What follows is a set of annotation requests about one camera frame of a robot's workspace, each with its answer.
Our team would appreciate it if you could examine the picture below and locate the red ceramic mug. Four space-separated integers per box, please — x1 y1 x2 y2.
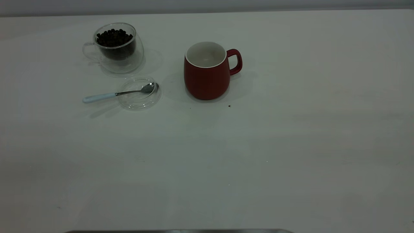
184 41 243 100

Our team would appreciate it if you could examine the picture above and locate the metal spoon with pale handle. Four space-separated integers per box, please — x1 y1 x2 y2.
82 83 156 104

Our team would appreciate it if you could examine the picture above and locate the clear double-walled glass cup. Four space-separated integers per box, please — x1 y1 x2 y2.
82 22 145 74

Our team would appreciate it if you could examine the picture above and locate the coffee beans pile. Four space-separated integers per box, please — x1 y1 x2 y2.
96 29 136 60

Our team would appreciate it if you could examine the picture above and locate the clear round glass dish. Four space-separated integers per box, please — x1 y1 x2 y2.
117 77 161 110

